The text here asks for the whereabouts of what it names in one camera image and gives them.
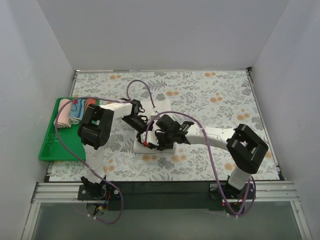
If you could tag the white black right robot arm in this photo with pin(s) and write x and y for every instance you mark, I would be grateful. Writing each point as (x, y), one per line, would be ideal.
(246, 148)

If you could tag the green plastic tray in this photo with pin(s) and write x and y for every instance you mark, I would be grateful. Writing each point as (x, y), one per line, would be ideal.
(52, 149)

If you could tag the blue rolled towel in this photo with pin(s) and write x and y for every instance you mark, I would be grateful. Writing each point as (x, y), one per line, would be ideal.
(77, 111)

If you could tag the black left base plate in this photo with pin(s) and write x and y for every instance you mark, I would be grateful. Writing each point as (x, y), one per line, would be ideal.
(112, 192)

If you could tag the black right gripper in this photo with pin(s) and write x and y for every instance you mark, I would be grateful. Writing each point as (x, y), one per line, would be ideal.
(160, 139)

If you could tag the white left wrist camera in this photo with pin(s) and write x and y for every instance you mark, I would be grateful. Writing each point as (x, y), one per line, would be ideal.
(154, 113)

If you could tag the white towel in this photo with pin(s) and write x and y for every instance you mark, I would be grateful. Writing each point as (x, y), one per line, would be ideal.
(162, 106)

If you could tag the orange rolled towel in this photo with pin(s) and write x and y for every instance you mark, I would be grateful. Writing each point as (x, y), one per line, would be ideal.
(89, 101)

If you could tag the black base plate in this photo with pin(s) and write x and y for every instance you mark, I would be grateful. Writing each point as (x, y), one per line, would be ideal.
(112, 192)
(217, 192)

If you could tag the pink towel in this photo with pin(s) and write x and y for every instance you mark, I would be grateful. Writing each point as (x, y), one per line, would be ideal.
(63, 119)

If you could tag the aluminium frame rail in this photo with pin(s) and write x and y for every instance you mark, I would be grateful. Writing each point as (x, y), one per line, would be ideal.
(274, 191)

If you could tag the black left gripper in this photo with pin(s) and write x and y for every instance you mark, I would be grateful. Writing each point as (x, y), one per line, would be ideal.
(141, 124)

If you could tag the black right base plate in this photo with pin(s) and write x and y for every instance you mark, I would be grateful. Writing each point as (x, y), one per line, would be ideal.
(217, 192)

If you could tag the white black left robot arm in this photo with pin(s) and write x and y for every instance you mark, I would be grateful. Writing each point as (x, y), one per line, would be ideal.
(94, 132)

